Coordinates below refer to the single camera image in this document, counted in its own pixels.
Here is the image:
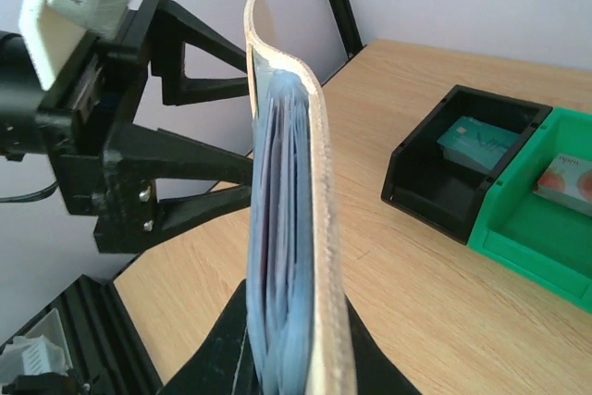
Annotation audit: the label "black storage bin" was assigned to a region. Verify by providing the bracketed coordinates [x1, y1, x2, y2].
[381, 85, 553, 244]

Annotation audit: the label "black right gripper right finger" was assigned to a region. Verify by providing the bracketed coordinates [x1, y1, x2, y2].
[346, 298, 421, 395]

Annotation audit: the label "beige leather card holder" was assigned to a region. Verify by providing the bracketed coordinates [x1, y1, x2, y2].
[243, 0, 357, 394]

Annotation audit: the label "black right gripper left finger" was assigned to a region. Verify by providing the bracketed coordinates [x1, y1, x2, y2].
[160, 281, 254, 395]

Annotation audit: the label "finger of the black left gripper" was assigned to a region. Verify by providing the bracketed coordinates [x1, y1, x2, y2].
[150, 0, 248, 106]
[93, 123, 253, 253]

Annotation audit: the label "green storage bin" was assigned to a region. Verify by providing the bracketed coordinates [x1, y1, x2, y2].
[468, 107, 591, 312]

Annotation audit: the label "blue cards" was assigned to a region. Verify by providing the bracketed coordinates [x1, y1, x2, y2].
[246, 54, 315, 394]

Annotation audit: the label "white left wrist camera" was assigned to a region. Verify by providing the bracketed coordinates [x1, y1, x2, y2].
[18, 0, 130, 91]

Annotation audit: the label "black frame post left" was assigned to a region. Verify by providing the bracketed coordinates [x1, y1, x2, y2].
[328, 0, 364, 60]

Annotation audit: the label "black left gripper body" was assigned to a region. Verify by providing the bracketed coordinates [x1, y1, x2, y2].
[35, 0, 158, 215]

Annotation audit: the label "teal card in black bin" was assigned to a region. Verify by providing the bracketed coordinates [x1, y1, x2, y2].
[438, 117, 519, 174]

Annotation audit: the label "red white card green bin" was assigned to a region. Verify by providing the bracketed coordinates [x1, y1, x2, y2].
[534, 154, 591, 216]

